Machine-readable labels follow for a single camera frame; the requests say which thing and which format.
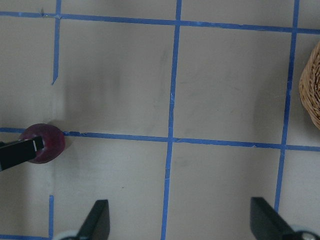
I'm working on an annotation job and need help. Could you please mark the woven wicker basket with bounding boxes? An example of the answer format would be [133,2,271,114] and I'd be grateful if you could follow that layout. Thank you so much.
[298,42,320,129]

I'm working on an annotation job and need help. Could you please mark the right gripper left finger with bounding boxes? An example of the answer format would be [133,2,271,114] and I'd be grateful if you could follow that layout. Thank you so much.
[75,199,111,240]

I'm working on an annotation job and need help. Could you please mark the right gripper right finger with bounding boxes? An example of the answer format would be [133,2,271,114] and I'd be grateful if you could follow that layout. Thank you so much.
[250,197,295,240]

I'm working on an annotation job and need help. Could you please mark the dark purple apple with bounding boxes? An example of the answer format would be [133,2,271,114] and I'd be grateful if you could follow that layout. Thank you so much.
[19,123,66,164]

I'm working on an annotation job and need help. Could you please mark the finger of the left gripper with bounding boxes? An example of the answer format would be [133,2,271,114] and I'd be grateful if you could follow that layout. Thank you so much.
[0,136,44,171]

